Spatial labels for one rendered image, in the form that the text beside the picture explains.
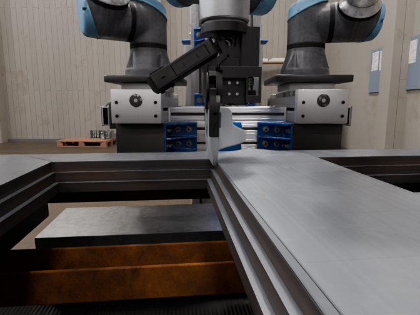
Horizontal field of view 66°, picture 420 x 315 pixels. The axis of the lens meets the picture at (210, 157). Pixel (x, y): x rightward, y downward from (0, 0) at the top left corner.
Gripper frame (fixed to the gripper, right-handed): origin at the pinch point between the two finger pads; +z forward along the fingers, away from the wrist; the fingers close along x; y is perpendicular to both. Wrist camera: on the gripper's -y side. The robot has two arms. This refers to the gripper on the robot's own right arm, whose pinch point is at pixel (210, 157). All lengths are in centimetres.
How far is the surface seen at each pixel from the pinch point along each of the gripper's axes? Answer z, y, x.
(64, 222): 19.2, -31.8, 24.8
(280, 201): 0.7, 4.5, -22.0
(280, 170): 0.7, 9.1, -7.9
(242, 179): 0.7, 2.8, -12.3
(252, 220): 1.4, 1.1, -24.8
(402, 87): -32, 311, 384
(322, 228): 0.7, 5.4, -28.9
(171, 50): -140, -15, 793
